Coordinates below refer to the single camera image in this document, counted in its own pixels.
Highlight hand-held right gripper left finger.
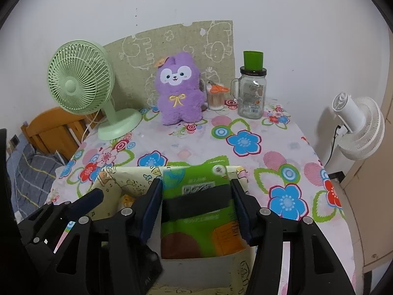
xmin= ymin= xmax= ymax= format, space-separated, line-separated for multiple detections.
xmin=37 ymin=177 xmax=164 ymax=295

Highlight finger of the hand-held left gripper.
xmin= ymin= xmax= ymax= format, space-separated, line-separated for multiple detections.
xmin=18 ymin=189 xmax=105 ymax=271

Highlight clear cotton swab container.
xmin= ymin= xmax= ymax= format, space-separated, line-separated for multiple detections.
xmin=206 ymin=83 xmax=227 ymax=111

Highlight green desk fan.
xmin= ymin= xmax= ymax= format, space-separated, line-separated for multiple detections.
xmin=47 ymin=39 xmax=142 ymax=141

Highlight small orange scissors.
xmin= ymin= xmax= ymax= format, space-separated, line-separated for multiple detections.
xmin=210 ymin=81 xmax=231 ymax=94

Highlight white fan cable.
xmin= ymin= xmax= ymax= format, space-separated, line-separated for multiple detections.
xmin=81 ymin=109 xmax=106 ymax=144

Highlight glass jar mug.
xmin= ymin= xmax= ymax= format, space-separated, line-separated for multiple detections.
xmin=231 ymin=66 xmax=267 ymax=119

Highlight purple plush toy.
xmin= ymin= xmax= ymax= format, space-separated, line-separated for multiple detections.
xmin=154 ymin=52 xmax=207 ymax=126

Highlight wooden bed headboard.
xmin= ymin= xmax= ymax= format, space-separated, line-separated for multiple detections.
xmin=21 ymin=107 xmax=105 ymax=164

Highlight floral tablecloth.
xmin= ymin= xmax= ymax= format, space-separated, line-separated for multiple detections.
xmin=51 ymin=97 xmax=357 ymax=295

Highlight green plastic cup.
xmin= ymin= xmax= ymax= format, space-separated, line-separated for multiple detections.
xmin=243 ymin=51 xmax=265 ymax=71

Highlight white clip fan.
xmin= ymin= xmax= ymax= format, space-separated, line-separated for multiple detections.
xmin=332 ymin=92 xmax=385 ymax=161

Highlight yellow cartoon fabric storage box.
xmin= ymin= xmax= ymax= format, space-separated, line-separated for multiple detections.
xmin=91 ymin=164 xmax=256 ymax=295

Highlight black fan cable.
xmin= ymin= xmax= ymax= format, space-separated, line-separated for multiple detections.
xmin=325 ymin=125 xmax=342 ymax=167

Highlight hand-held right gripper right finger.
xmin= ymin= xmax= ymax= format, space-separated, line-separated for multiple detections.
xmin=230 ymin=178 xmax=357 ymax=295

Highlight green tissue pack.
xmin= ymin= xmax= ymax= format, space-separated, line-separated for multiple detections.
xmin=161 ymin=164 xmax=250 ymax=259

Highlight grey plaid cushion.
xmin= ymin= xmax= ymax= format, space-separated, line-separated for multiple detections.
xmin=6 ymin=143 xmax=66 ymax=219

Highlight doodle print cardboard sheet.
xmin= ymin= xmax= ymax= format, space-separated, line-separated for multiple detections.
xmin=103 ymin=20 xmax=236 ymax=120

